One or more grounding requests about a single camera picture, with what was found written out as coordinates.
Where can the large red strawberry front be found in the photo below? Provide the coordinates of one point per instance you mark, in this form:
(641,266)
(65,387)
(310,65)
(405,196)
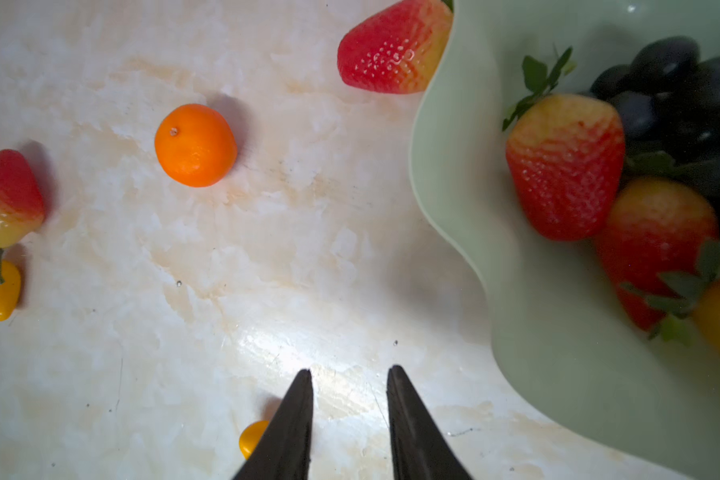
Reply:
(696,299)

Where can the yellow kumquat upper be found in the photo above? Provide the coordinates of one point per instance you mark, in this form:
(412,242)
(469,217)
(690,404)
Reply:
(251,436)

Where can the orange mandarin centre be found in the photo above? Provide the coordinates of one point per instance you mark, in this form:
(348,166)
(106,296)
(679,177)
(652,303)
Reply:
(195,146)

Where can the green scalloped fruit bowl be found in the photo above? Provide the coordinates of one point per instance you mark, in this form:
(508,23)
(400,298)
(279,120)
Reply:
(558,333)

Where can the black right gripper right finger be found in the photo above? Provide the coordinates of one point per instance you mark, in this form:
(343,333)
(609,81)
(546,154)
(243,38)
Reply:
(419,450)

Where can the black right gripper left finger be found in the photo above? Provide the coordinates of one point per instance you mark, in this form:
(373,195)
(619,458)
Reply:
(283,452)

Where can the dark grape bunch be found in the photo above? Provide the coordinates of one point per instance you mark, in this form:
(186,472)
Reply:
(668,99)

